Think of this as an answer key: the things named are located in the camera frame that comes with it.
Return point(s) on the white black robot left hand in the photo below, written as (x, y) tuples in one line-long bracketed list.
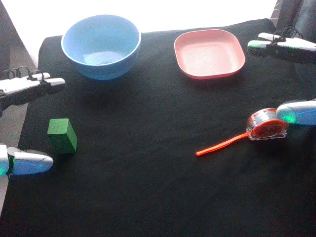
[(24, 85)]

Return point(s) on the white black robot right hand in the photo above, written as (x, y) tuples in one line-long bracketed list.
[(284, 48)]

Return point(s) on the green block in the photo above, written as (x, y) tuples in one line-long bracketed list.
[(61, 134)]

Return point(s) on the clear orange tape measure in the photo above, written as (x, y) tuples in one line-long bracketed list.
[(267, 127)]

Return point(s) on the pink square plate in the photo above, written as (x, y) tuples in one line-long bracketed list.
[(209, 56)]

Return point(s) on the blue bowl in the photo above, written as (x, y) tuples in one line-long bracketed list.
[(98, 61)]

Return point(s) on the dark grey chair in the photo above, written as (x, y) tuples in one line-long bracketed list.
[(301, 17)]

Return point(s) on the black table cloth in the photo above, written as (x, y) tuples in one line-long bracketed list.
[(148, 160)]

